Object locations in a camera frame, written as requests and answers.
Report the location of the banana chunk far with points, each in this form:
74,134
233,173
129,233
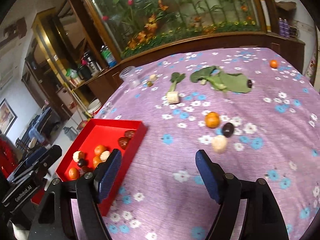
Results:
173,97

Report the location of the large green leaf vegetable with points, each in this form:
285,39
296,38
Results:
222,81

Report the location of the clear plastic cup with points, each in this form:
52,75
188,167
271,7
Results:
130,76

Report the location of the water bottle blue label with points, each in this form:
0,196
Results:
108,56

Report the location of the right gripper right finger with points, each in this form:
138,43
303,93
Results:
212,175

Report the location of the dark grape by leaves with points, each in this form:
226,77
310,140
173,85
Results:
249,83

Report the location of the white red bucket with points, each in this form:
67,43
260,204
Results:
94,107

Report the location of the orange tangerine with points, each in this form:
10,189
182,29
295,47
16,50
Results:
212,120
99,149
96,161

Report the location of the purple floral tablecloth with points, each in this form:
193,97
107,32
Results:
251,111

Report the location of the banana chunk under right gripper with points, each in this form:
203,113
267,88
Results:
104,155

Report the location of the wooden cabinet counter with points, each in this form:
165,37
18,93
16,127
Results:
106,82

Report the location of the red tray box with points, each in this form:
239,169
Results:
94,145

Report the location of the small orange far right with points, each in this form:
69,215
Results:
273,64

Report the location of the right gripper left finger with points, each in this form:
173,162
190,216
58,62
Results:
105,175

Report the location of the orange in tray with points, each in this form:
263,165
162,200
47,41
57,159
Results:
73,173

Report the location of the dark plum near gripper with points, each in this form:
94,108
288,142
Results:
82,162

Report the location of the purple spray cans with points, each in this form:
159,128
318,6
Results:
284,29

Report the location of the flower aquarium display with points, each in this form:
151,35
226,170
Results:
135,26

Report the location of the small banana chunk centre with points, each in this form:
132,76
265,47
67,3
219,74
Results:
219,143

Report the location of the small banana piece far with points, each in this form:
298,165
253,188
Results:
153,77

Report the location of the dark plum centre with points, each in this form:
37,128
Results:
228,129

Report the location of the large banana chunk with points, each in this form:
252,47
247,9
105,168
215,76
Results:
78,155

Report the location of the small green leaf vegetable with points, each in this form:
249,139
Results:
176,78

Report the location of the red date in tray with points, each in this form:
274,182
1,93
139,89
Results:
129,133

